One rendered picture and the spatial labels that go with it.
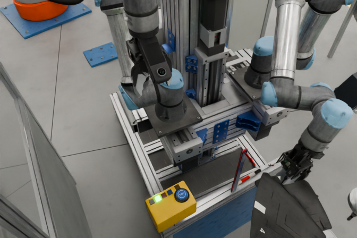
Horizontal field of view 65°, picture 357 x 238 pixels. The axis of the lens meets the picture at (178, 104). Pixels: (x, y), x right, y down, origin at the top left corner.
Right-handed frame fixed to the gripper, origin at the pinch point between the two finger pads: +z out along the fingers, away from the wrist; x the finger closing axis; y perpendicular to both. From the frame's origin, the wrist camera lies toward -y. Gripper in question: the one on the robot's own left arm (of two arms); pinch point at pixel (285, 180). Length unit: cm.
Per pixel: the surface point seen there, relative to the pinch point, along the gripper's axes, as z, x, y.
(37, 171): 35, -57, 71
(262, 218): -16.1, 11.0, 32.0
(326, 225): -2.5, 18.1, 2.3
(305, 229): -12.8, 17.2, 20.3
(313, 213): -1.6, 13.3, 2.1
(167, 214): 17.0, -11.6, 37.5
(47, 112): 131, -194, 46
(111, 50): 102, -251, -36
